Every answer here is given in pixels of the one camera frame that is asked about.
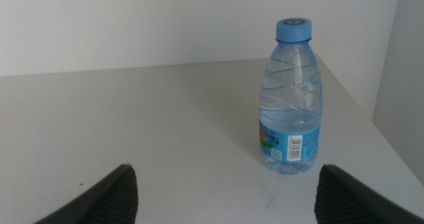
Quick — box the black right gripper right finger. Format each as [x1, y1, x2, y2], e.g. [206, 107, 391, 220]
[313, 164, 424, 224]

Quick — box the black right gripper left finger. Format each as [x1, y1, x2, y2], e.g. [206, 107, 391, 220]
[32, 164, 139, 224]

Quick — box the clear water bottle blue cap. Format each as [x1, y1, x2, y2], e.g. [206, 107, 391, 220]
[258, 17, 323, 176]

